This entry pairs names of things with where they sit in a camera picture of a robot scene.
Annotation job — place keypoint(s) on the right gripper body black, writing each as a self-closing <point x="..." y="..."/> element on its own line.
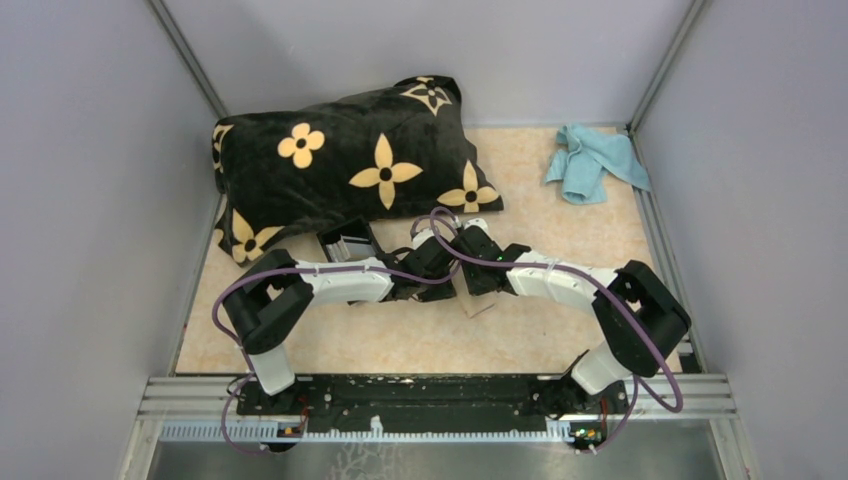
<point x="475" y="285"/>

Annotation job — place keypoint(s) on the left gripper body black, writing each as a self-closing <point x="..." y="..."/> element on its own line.
<point x="435" y="291"/>

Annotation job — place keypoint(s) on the light blue towel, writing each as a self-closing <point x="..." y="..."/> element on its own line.
<point x="585" y="156"/>

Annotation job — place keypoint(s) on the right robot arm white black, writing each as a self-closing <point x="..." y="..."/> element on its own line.
<point x="642" y="322"/>

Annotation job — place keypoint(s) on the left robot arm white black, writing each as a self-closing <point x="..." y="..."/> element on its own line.
<point x="265" y="304"/>

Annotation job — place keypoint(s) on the black card holder box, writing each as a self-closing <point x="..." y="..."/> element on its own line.
<point x="351" y="240"/>

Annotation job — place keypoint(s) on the stack of cards in holder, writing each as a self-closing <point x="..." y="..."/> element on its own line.
<point x="348" y="251"/>

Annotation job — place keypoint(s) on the black pillow with cream flowers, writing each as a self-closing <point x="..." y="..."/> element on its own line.
<point x="395" y="152"/>

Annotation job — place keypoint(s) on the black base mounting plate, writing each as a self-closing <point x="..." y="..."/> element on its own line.
<point x="418" y="404"/>

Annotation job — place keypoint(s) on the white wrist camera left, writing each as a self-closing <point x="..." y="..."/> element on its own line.
<point x="424" y="238"/>

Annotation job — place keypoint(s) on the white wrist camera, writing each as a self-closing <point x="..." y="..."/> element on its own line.
<point x="478" y="222"/>
<point x="424" y="238"/>

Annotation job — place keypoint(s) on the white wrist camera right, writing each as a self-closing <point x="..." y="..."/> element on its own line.
<point x="478" y="222"/>

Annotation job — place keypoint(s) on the aluminium frame rail front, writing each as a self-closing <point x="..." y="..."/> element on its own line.
<point x="204" y="408"/>

